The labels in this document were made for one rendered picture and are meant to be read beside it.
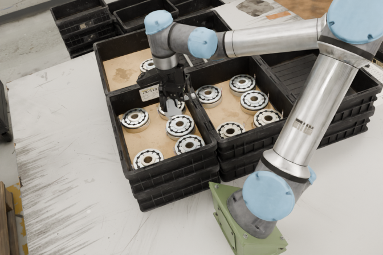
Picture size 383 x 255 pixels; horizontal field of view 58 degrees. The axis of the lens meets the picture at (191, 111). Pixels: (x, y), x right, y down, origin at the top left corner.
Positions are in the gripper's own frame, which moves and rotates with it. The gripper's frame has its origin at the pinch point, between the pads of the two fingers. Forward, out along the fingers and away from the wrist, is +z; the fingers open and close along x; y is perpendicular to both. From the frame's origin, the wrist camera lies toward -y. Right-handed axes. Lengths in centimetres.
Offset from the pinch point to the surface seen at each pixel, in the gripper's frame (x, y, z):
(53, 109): 14, -70, 26
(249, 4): 120, 1, 25
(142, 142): -5.0, -11.6, 13.0
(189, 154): -13.9, 10.6, 3.0
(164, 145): -4.9, -2.9, 13.0
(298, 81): 38, 38, 13
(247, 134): -2.2, 25.8, 2.9
